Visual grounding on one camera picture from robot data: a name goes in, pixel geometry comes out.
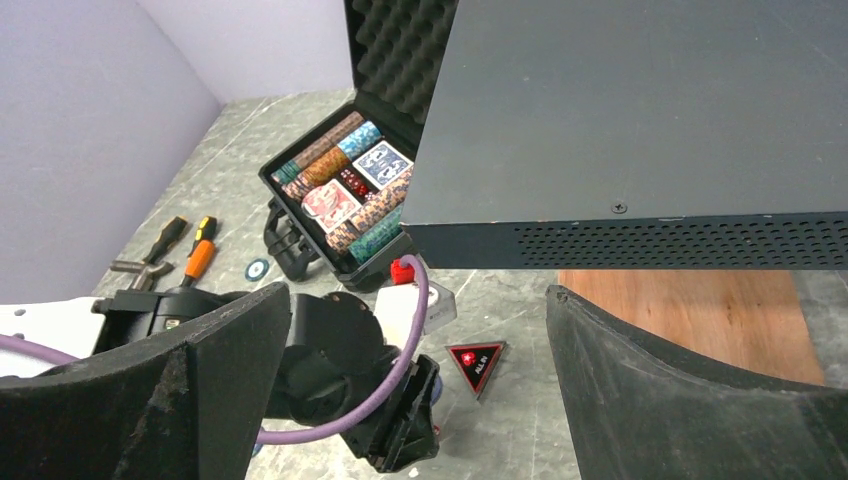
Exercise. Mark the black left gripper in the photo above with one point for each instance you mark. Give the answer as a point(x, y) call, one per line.
point(336, 359)

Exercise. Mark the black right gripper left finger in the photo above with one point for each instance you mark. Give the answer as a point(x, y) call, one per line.
point(183, 404)

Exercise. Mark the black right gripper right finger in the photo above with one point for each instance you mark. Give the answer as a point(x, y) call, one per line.
point(641, 407)

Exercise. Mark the red black all-in triangle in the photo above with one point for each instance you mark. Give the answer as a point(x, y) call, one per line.
point(477, 363)

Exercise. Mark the black poker set case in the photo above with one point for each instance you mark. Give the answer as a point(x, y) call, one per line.
point(397, 48)

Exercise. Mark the teal poker chip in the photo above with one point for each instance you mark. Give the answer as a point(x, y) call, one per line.
point(256, 270)

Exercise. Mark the grey metal pipe fitting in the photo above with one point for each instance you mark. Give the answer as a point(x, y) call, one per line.
point(146, 275)

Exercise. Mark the green chip stack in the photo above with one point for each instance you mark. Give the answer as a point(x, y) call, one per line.
point(377, 237)

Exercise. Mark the wooden board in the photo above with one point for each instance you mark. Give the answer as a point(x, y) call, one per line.
point(748, 319)

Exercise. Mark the red playing card deck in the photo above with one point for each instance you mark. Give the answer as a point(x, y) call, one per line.
point(330, 205)

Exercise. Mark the brown blue chip row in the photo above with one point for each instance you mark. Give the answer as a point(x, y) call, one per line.
point(370, 213)

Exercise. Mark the brown grey chip row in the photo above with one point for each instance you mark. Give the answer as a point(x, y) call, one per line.
point(291, 169)

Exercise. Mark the orange yellow chip stack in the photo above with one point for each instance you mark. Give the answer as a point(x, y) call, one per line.
point(317, 174)

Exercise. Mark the blue playing card deck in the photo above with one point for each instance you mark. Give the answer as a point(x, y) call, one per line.
point(381, 164)

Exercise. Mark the light blue chip stack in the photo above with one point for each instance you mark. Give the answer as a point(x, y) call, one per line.
point(360, 140)

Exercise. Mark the dark teal rack server box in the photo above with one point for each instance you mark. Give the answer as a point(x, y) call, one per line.
point(636, 135)

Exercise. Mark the orange black handled screwdriver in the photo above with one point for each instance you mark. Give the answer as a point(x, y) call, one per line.
point(202, 252)

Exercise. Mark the black yellow handled screwdriver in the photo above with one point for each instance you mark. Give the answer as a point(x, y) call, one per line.
point(172, 233)

